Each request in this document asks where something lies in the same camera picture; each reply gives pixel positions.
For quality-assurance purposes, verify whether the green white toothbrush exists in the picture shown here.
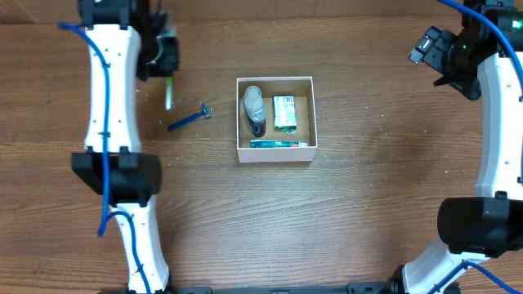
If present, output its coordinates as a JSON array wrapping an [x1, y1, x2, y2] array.
[[165, 78, 174, 111]]

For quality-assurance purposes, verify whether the blue disposable razor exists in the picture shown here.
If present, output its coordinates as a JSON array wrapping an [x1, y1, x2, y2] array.
[[168, 102, 211, 131]]

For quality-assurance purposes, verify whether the dark soap pump bottle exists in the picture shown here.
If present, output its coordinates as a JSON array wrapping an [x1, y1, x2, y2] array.
[[243, 86, 266, 137]]

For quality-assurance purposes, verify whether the teal toothpaste tube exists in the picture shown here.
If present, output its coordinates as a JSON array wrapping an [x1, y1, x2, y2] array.
[[250, 140, 308, 149]]

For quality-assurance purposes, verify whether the green soap bar package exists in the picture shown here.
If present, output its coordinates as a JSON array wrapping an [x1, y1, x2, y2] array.
[[273, 96, 297, 136]]

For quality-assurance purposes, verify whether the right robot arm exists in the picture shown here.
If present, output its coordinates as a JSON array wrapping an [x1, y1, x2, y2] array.
[[348, 1, 522, 294]]

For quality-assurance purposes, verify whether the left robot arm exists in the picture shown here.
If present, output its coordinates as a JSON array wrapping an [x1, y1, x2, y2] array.
[[59, 0, 179, 293]]

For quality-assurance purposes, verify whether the pink cardboard box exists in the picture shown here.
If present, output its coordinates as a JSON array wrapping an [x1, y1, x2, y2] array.
[[236, 76, 318, 163]]

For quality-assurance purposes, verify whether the right blue cable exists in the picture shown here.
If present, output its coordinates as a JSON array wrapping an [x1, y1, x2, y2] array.
[[436, 0, 523, 82]]

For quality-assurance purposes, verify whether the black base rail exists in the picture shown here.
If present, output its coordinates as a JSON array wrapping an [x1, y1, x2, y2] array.
[[169, 282, 386, 294]]

